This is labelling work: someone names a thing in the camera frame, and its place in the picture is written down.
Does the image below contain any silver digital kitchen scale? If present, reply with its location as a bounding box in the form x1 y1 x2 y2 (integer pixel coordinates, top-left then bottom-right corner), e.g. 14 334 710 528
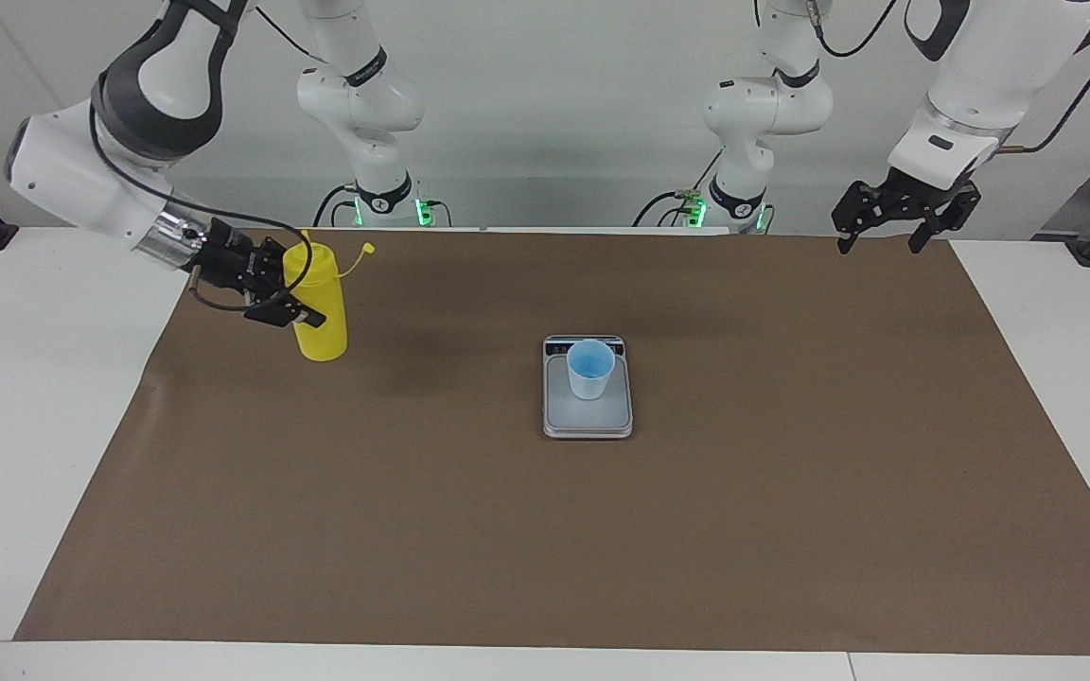
542 334 634 440

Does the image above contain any light blue plastic cup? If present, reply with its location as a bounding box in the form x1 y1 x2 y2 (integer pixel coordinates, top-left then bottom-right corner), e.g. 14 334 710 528
567 340 616 401

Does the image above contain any yellow squeeze bottle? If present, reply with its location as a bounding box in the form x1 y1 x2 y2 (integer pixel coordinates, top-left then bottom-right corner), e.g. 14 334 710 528
282 241 377 362

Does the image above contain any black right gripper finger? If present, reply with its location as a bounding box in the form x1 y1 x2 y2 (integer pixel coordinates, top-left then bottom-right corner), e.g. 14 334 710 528
259 236 290 287
244 288 326 330

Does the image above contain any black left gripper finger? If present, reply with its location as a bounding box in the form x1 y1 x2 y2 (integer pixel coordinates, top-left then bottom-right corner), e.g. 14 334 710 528
832 180 891 254
906 184 982 254

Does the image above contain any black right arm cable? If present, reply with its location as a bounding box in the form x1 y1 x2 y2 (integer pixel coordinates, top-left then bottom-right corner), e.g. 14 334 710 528
89 80 314 313

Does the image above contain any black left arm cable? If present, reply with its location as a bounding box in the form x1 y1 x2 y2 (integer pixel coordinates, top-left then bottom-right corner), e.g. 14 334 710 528
994 5 1090 157

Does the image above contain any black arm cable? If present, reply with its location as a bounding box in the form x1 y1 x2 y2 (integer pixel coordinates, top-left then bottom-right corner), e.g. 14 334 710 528
994 5 1090 157
89 80 314 313

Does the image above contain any brown paper mat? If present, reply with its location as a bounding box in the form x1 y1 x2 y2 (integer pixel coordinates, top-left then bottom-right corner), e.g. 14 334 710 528
13 227 1090 655

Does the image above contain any black base cable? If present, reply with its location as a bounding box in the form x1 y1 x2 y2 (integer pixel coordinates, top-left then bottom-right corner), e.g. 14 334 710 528
313 183 361 228
633 149 726 228

